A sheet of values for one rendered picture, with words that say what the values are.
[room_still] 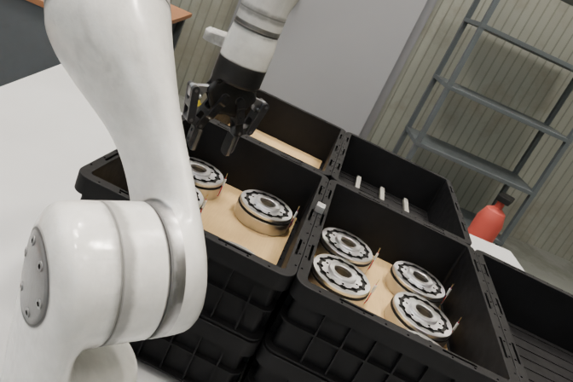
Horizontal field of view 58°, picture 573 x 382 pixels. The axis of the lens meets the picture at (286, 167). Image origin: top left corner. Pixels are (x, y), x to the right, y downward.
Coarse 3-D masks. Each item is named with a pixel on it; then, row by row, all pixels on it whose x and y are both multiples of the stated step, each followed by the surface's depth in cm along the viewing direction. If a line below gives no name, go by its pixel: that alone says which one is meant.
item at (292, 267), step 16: (224, 128) 100; (256, 144) 99; (96, 160) 68; (112, 160) 70; (288, 160) 99; (80, 176) 64; (320, 176) 98; (80, 192) 64; (96, 192) 64; (112, 192) 63; (128, 192) 64; (320, 192) 94; (304, 224) 77; (208, 240) 63; (224, 240) 64; (304, 240) 72; (208, 256) 63; (224, 256) 63; (240, 256) 62; (256, 256) 63; (240, 272) 63; (256, 272) 63; (272, 272) 62; (288, 272) 63; (272, 288) 63
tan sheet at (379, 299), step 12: (384, 264) 99; (372, 276) 93; (384, 276) 95; (372, 288) 89; (384, 288) 91; (372, 300) 86; (384, 300) 87; (372, 312) 82; (384, 312) 84; (444, 348) 82
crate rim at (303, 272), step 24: (360, 192) 99; (408, 216) 98; (312, 240) 73; (456, 240) 97; (312, 288) 62; (480, 288) 83; (336, 312) 62; (360, 312) 62; (384, 336) 62; (408, 336) 62; (432, 360) 62; (456, 360) 61; (504, 360) 66
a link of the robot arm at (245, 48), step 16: (208, 32) 79; (224, 32) 80; (240, 32) 74; (256, 32) 73; (224, 48) 75; (240, 48) 74; (256, 48) 74; (272, 48) 76; (240, 64) 74; (256, 64) 75
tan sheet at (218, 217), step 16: (224, 192) 99; (240, 192) 101; (208, 208) 90; (224, 208) 93; (208, 224) 86; (224, 224) 88; (240, 224) 90; (240, 240) 85; (256, 240) 87; (272, 240) 90; (272, 256) 85
